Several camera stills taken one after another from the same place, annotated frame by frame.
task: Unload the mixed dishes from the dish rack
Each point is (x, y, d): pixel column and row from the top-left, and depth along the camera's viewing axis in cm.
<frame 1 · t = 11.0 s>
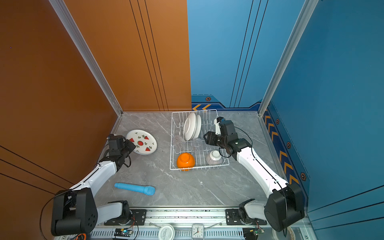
left hand: (131, 140, 89), fingers closed
right hand: (205, 136, 81), fingers open
white watermelon pattern plate: (145, 142, 98), point 6 cm above the table
blue toy microphone: (147, 190, 79), point 5 cm above the table

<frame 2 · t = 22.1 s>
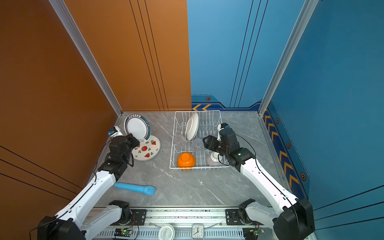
left hand: (132, 132, 80), fingers closed
right hand: (204, 141, 78), fingers open
white watermelon pattern plate: (147, 150, 99), on the table
white plate teal rim: (138, 125, 87), point 21 cm above the table
the other named things where they were.

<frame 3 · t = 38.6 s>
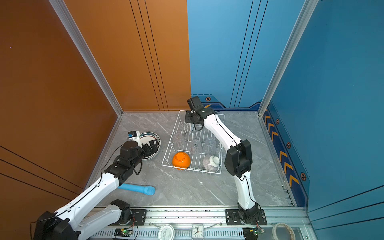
left hand: (151, 141, 82), fingers open
right hand: (187, 117, 90), fingers closed
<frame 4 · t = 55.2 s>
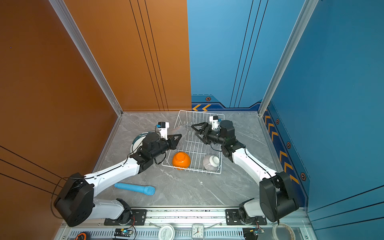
left hand: (181, 134, 79), fingers closed
right hand: (191, 130, 76), fingers open
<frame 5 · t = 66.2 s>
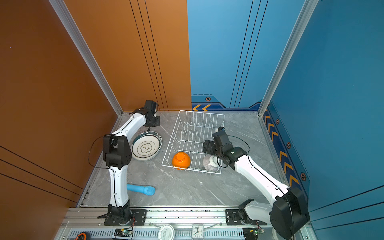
left hand: (156, 121, 102), fingers closed
right hand: (207, 145, 82), fingers open
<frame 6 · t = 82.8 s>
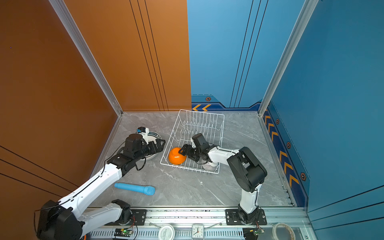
left hand: (159, 141, 82), fingers open
right hand: (180, 154, 90), fingers open
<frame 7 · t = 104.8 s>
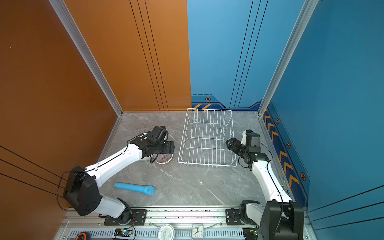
left hand: (169, 145, 86), fingers open
right hand: (229, 143, 85), fingers open
